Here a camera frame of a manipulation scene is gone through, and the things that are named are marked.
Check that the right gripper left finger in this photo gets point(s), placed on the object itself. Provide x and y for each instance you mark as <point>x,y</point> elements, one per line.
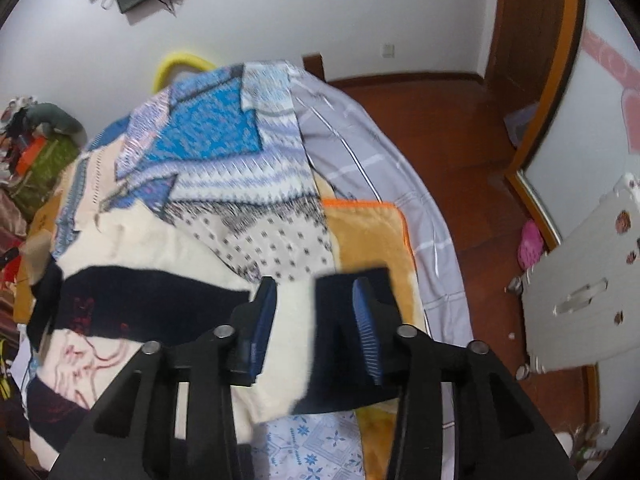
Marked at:
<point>252,323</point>

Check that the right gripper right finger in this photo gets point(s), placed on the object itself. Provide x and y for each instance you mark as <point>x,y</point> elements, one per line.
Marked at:
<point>377,318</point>

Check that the black and white knit sweater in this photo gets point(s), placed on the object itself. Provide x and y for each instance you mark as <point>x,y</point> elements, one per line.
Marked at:
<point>130,278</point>

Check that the orange plush blanket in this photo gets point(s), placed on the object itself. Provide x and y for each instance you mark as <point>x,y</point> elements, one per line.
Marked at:
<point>368,234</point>

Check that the pink slipper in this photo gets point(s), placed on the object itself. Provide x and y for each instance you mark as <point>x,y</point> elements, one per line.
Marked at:
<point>531,245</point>

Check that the blue patchwork bed sheet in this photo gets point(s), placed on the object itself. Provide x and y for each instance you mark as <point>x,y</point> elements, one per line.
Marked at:
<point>219,156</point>

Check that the grey striped bed sheet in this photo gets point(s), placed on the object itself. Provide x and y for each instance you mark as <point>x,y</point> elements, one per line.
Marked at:
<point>346,147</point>

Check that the green patterned storage bag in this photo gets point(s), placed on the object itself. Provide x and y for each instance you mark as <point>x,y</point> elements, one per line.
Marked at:
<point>31,191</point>

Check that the yellow curved tube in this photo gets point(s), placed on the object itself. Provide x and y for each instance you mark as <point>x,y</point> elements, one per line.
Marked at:
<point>177,61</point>

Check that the orange box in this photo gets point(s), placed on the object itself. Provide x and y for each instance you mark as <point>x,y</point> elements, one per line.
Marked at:
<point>29,155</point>

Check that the grey stuffed toy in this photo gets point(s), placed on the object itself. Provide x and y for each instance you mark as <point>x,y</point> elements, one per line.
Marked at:
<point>49,118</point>

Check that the wooden bed post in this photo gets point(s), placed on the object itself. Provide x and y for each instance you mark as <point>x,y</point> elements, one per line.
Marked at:
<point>313,64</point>

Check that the wooden wardrobe door frame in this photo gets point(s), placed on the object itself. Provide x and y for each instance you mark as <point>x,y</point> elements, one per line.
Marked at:
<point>533,49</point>

